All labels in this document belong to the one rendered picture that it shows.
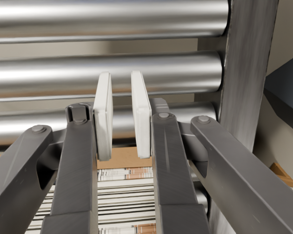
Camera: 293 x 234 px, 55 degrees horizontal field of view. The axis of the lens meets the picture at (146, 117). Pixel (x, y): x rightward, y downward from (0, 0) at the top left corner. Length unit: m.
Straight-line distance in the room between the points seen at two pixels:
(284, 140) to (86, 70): 1.27
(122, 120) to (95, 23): 0.11
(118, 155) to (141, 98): 0.17
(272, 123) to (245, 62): 1.09
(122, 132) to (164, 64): 0.09
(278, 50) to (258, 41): 0.96
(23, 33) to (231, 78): 0.22
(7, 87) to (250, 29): 0.26
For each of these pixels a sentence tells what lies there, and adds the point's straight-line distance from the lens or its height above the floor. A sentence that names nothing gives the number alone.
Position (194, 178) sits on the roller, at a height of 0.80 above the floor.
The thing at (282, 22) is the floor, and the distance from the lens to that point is 1.27.
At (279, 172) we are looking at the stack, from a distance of 1.49.
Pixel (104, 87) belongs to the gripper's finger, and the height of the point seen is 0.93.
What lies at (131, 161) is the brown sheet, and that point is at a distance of 0.31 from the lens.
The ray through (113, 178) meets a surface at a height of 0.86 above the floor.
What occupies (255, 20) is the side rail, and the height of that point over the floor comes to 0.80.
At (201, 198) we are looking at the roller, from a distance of 0.42.
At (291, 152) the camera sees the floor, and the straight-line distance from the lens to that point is 1.55.
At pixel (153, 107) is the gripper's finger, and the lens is 0.16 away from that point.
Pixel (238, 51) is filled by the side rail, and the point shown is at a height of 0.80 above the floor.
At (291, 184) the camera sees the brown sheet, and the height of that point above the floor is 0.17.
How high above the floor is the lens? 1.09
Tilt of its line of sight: 64 degrees down
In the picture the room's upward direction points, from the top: 168 degrees clockwise
